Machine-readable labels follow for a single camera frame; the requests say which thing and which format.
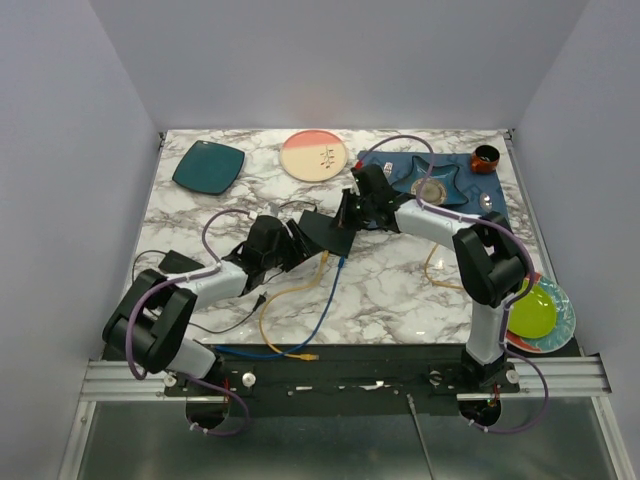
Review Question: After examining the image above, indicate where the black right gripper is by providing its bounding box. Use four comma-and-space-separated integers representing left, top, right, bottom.
329, 188, 375, 232

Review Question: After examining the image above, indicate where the silver spoon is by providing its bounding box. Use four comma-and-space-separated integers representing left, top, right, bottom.
479, 193, 493, 212

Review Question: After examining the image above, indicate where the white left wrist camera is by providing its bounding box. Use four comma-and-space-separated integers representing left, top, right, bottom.
249, 202, 279, 220

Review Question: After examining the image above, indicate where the light blue patterned plate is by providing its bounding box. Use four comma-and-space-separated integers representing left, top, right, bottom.
526, 275, 577, 354

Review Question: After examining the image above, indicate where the orange-brown mug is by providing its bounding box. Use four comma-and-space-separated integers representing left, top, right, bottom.
470, 145, 500, 175

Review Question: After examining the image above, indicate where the teal square plate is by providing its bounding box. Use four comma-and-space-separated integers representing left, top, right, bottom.
172, 140, 245, 196

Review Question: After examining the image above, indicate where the black network switch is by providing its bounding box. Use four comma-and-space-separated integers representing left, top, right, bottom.
298, 210, 356, 257

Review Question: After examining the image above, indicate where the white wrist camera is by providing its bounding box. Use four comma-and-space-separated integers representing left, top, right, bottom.
351, 176, 361, 196
249, 202, 279, 220

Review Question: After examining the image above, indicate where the blue star-shaped dish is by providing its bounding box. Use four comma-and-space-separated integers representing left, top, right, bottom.
390, 155, 469, 207

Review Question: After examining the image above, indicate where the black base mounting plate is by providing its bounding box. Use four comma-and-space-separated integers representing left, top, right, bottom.
102, 342, 584, 419

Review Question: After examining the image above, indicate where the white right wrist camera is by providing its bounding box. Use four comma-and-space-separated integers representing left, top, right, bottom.
351, 176, 361, 196

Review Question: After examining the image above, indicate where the yellow ethernet cable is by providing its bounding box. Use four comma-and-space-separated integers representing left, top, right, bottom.
258, 250, 331, 362
423, 244, 467, 292

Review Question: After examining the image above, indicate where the black power adapter brick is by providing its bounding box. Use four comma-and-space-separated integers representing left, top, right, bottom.
158, 250, 204, 274

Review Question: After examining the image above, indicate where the blue ethernet cable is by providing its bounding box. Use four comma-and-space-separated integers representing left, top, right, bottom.
212, 255, 347, 360

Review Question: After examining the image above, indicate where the black power cord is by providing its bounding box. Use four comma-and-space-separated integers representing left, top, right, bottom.
132, 200, 319, 334

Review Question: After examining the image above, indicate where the lime green plate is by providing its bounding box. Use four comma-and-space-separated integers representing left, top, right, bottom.
507, 282, 559, 341

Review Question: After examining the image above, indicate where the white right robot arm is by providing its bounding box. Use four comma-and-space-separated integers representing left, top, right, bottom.
329, 165, 533, 392

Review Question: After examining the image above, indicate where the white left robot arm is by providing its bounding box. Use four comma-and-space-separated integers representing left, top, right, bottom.
102, 215, 321, 395

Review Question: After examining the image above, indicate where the pink and cream round plate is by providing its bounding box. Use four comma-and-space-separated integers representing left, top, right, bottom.
279, 129, 349, 182

